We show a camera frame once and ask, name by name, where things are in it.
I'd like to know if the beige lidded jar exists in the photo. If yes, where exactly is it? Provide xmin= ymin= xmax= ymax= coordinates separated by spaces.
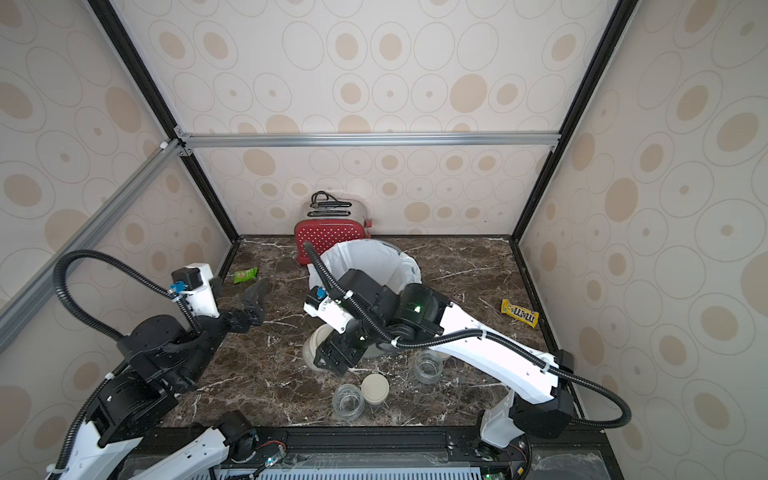
xmin=302 ymin=325 xmax=335 ymax=372
xmin=332 ymin=384 xmax=366 ymax=422

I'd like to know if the glass jar with rice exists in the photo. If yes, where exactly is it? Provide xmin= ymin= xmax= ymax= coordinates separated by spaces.
xmin=412 ymin=350 xmax=444 ymax=385

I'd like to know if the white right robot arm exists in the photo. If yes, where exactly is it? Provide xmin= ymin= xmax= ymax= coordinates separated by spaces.
xmin=304 ymin=269 xmax=576 ymax=448

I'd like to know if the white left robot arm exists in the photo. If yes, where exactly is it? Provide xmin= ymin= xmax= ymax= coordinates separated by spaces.
xmin=47 ymin=280 xmax=270 ymax=479

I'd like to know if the green snack packet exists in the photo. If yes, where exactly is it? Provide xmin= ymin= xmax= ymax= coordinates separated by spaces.
xmin=233 ymin=267 xmax=258 ymax=284

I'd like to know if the red polka dot toaster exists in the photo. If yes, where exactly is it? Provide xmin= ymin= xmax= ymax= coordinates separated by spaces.
xmin=294 ymin=191 xmax=372 ymax=265

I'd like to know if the white plastic bin liner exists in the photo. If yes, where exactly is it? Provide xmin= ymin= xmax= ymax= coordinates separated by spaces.
xmin=320 ymin=239 xmax=422 ymax=294

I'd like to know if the yellow candy packet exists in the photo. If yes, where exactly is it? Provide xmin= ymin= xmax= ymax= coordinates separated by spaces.
xmin=500 ymin=299 xmax=540 ymax=328

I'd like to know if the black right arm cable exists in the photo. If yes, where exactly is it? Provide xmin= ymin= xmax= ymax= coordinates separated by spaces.
xmin=301 ymin=241 xmax=633 ymax=430

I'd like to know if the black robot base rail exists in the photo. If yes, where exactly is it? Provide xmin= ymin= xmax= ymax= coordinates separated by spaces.
xmin=119 ymin=410 xmax=607 ymax=480

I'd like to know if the black toaster power cord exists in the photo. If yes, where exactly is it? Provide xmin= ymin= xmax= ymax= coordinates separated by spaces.
xmin=310 ymin=190 xmax=352 ymax=209

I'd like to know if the aluminium horizontal back rail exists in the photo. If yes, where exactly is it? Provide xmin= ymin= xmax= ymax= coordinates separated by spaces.
xmin=181 ymin=131 xmax=560 ymax=148

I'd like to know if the aluminium left side rail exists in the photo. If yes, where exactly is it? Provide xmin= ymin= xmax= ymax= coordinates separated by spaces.
xmin=1 ymin=139 xmax=181 ymax=351

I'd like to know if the black vertical frame post left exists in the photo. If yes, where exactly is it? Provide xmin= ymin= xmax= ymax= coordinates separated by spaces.
xmin=87 ymin=0 xmax=241 ymax=244

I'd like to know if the black vertical frame post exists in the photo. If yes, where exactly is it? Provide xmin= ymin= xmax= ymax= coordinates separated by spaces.
xmin=87 ymin=0 xmax=241 ymax=244
xmin=510 ymin=0 xmax=639 ymax=247

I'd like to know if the black vertical frame post right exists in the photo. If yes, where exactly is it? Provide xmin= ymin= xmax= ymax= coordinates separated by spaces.
xmin=510 ymin=0 xmax=639 ymax=247

